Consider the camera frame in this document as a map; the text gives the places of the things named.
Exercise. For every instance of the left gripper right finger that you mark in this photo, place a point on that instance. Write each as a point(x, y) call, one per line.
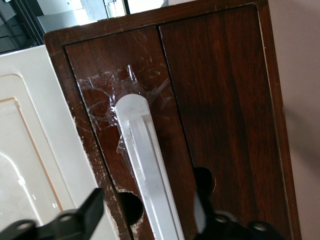
point(225, 230)

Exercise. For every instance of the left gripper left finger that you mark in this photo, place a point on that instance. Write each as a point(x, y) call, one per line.
point(75, 222)

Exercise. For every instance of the clear adhesive tape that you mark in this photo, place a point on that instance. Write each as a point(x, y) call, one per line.
point(100, 82)

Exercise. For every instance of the grey background box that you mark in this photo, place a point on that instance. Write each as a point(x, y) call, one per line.
point(62, 15)

